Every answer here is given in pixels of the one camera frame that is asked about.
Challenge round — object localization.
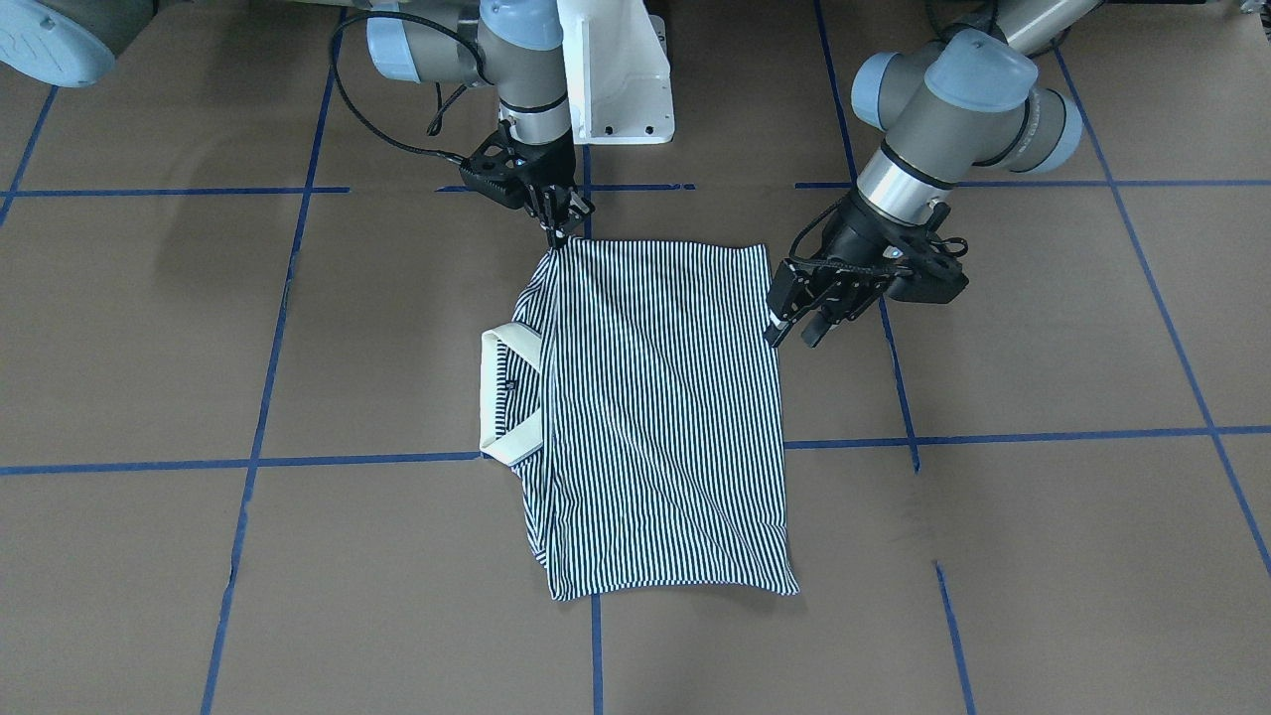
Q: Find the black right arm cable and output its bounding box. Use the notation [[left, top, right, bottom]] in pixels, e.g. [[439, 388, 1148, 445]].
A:
[[330, 10, 478, 163]]

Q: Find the striped polo shirt white collar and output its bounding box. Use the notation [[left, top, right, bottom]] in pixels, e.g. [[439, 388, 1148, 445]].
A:
[[480, 237, 799, 602]]

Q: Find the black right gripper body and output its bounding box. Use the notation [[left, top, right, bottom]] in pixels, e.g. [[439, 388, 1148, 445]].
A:
[[496, 128, 576, 215]]

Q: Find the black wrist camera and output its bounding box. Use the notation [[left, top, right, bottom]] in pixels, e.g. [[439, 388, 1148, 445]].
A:
[[459, 119, 541, 210], [882, 201, 970, 304]]

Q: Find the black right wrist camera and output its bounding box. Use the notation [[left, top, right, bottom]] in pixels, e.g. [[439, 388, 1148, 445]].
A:
[[459, 119, 541, 210]]

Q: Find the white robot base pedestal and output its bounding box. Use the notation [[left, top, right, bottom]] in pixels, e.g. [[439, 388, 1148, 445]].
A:
[[557, 1, 676, 146]]

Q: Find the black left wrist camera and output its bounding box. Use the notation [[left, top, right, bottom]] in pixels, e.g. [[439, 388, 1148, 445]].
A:
[[882, 201, 970, 304]]

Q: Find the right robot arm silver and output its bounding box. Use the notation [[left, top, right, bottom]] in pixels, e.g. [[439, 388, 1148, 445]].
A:
[[1, 1, 594, 249]]

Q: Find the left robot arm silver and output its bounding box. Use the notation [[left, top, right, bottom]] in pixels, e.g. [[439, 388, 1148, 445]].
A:
[[766, 1, 1097, 345]]

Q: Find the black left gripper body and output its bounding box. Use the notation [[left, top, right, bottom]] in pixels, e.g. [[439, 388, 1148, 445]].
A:
[[789, 190, 924, 286]]

